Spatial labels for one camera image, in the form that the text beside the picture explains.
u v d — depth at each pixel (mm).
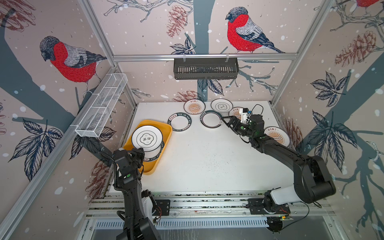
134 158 692
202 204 754
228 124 759
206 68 1045
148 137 879
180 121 1091
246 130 733
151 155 893
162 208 733
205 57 942
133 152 680
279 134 1012
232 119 759
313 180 433
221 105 1188
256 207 731
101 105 782
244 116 796
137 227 416
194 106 1185
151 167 810
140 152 730
